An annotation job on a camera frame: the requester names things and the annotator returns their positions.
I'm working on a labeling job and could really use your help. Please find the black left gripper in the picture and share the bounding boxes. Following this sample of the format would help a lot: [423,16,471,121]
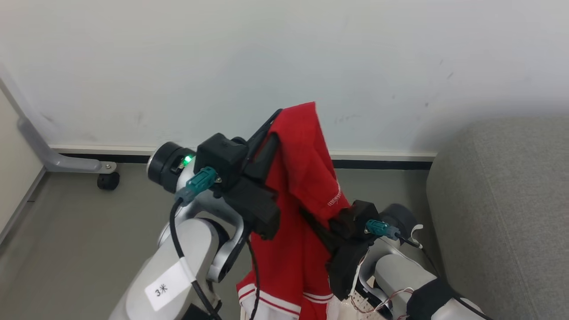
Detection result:
[222,108,284,240]

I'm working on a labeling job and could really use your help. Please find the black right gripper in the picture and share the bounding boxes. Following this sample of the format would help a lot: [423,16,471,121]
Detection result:
[299,208,372,302]

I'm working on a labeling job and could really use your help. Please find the red and white garment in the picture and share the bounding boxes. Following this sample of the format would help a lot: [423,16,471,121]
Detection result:
[236,101,352,320]

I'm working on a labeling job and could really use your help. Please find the grey fabric sofa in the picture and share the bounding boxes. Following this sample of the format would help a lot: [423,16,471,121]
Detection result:
[426,116,569,320]

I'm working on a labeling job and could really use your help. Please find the cream perforated laundry basket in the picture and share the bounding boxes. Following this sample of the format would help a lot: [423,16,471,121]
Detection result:
[240,284,392,320]

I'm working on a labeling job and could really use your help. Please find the white and black baseboard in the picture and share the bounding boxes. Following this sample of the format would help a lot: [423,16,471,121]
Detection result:
[49,144,438,170]

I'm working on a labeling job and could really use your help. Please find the black caster wheel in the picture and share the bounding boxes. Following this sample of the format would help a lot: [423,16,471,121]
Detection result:
[97,171,120,192]

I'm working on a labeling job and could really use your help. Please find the white paper label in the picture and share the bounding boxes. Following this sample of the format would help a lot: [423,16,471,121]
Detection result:
[144,260,196,312]

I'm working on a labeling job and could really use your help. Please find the grey metal stand leg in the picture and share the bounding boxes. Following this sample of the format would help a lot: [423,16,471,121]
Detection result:
[0,67,117,174]

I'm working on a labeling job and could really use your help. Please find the teal right cable connector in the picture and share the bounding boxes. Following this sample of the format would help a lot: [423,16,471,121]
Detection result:
[365,219,401,240]

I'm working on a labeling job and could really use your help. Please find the teal cable connector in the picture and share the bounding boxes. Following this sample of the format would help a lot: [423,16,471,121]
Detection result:
[365,219,401,240]
[176,167,219,205]

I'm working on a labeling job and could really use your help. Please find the teal left cable connector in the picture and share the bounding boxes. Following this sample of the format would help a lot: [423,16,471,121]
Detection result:
[176,167,219,205]

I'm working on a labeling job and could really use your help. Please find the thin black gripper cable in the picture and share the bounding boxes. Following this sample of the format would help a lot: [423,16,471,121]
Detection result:
[246,236,261,320]

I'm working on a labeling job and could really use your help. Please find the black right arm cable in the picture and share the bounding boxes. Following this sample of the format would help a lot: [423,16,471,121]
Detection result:
[398,236,492,320]

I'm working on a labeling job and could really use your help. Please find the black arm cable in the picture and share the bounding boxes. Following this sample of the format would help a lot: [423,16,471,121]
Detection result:
[169,198,223,320]
[398,236,492,320]

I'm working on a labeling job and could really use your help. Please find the thin red white wires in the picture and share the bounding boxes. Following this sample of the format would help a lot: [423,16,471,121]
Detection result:
[351,253,416,320]

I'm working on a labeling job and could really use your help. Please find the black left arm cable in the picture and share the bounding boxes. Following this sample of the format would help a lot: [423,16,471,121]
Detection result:
[169,198,223,320]

